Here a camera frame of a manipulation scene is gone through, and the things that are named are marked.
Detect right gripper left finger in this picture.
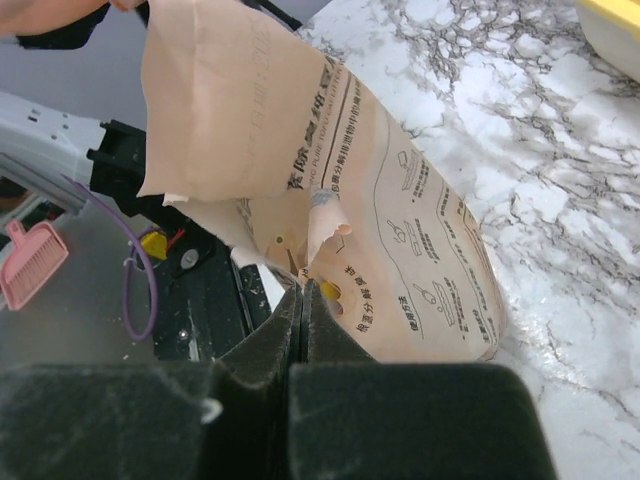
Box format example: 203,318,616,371
1,287,302,479

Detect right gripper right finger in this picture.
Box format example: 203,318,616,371
287,283,550,479

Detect pink cat litter bag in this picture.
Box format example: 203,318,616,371
0,0,509,364

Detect yellow plastic litter box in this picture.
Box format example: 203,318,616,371
575,0,639,82

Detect pink small dustpan brush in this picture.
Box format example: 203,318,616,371
1,220,69,311

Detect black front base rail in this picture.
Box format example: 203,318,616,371
152,219,301,364

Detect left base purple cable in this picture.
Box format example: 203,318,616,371
69,180,161,342

